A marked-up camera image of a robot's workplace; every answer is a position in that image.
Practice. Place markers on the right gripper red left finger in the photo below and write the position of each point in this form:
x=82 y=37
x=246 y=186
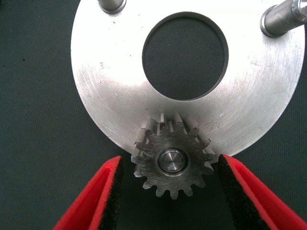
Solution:
x=96 y=203

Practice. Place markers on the dark grey table cloth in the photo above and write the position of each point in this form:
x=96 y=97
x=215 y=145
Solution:
x=36 y=95

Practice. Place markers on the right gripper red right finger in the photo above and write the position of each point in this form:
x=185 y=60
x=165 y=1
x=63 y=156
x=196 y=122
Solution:
x=259 y=203

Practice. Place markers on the small steel planetary gear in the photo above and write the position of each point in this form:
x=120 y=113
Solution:
x=180 y=182

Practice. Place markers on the round metal carrier plate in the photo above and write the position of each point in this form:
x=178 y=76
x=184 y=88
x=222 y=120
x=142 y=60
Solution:
x=108 y=83

